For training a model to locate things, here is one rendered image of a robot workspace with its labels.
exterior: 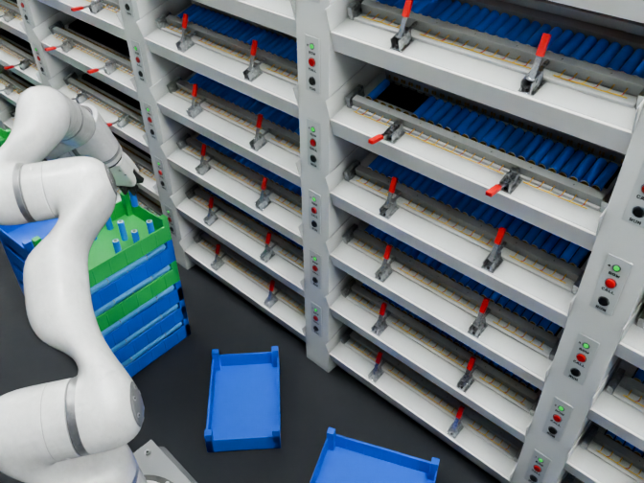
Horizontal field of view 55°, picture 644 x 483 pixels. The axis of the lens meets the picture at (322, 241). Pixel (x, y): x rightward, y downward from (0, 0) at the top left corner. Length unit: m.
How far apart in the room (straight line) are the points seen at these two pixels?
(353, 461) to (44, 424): 0.97
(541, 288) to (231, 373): 1.04
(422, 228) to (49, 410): 0.81
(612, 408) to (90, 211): 1.05
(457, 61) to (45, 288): 0.79
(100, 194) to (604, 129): 0.81
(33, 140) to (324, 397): 1.12
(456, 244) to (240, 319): 0.99
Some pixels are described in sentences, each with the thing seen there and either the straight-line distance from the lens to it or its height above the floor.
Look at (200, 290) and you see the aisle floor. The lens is 2.24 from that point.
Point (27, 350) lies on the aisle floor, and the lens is 2.22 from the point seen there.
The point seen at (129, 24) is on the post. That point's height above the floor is 0.89.
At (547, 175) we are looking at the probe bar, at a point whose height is 0.91.
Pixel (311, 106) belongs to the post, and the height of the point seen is 0.88.
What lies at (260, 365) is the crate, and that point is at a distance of 1.97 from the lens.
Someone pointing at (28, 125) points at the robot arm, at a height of 1.01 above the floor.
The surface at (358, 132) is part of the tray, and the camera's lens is 1.34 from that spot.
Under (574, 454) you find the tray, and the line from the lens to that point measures 1.54.
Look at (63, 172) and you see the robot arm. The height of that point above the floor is 0.96.
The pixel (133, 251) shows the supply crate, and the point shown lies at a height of 0.43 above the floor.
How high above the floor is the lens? 1.52
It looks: 39 degrees down
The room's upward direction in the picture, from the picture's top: straight up
